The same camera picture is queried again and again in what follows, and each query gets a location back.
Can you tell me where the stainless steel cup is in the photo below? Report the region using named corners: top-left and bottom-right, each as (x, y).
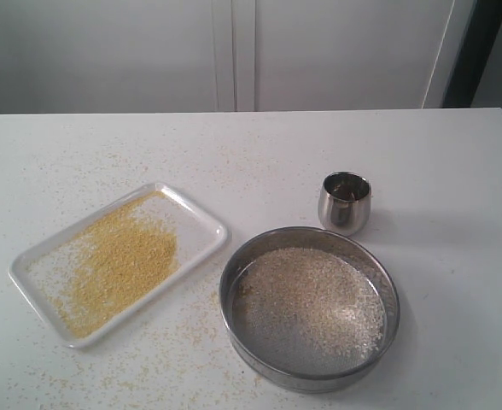
top-left (318, 172), bottom-right (372, 237)

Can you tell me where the round steel mesh sieve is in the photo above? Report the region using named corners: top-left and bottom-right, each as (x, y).
top-left (219, 226), bottom-right (400, 393)

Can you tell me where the yellowish grain powder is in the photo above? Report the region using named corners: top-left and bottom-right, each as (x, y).
top-left (236, 248), bottom-right (384, 360)

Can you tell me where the yellow millet in tray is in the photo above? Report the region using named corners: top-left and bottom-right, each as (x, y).
top-left (26, 192), bottom-right (179, 339)

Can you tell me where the white rectangular plastic tray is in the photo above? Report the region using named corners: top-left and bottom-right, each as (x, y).
top-left (8, 182), bottom-right (229, 349)

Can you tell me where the dark vertical post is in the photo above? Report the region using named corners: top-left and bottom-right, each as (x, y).
top-left (441, 0), bottom-right (502, 108)

